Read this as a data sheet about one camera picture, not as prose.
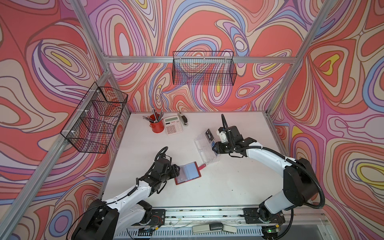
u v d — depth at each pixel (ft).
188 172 2.91
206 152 3.06
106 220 1.31
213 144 2.98
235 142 2.19
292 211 2.31
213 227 2.19
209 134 3.12
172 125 3.56
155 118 3.43
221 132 2.62
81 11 2.28
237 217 2.46
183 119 3.62
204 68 3.15
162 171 2.19
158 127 3.46
